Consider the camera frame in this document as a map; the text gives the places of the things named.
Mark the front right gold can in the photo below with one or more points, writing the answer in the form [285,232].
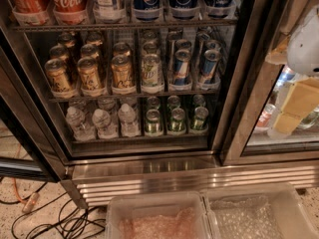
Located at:
[123,81]

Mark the front left gold can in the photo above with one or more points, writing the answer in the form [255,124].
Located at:
[62,79]

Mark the left Pepsi bottle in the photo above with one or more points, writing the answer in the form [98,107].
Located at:
[147,10]

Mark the stainless steel fridge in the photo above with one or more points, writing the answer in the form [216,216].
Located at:
[231,152]

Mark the right water bottle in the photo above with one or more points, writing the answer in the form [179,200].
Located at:
[129,121]

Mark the left clear plastic bin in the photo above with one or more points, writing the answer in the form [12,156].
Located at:
[179,215]

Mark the right green can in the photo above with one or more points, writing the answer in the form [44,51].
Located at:
[198,120]

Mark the left Red Bull can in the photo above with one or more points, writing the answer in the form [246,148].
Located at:
[180,79]

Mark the red bull can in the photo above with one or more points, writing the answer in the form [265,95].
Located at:
[180,79]
[207,68]

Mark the middle water bottle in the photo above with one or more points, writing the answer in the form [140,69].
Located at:
[104,124]

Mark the green white Mist can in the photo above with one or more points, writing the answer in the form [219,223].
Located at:
[151,74]

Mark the water bottle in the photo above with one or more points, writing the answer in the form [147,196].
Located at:
[81,127]
[129,121]
[104,124]

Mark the clear plastic bin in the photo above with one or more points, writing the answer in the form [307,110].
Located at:
[264,211]
[179,215]

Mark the middle green can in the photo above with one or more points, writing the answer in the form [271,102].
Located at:
[176,123]

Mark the gold can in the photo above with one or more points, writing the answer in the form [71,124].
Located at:
[62,79]
[123,81]
[92,83]

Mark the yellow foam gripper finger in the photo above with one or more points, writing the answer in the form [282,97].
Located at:
[278,56]
[294,103]

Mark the red can behind glass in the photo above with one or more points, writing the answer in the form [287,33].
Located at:
[265,117]

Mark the front middle gold can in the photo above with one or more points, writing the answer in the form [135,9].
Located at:
[92,83]

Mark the left green can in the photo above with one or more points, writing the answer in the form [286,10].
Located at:
[153,124]

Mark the right red Coca-Cola bottle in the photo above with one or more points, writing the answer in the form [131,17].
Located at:
[70,12]

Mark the open glass fridge door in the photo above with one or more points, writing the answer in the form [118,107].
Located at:
[24,120]

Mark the left red Coca-Cola bottle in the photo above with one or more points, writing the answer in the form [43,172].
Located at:
[32,12]

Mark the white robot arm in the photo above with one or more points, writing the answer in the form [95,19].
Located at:
[303,47]

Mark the right Red Bull can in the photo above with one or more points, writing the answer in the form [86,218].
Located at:
[207,68]

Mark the right clear plastic bin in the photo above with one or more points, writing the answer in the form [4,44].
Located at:
[264,211]

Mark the left water bottle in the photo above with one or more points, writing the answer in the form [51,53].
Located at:
[81,127]

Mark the red coca-cola bottle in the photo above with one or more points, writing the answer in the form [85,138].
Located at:
[32,12]
[70,12]

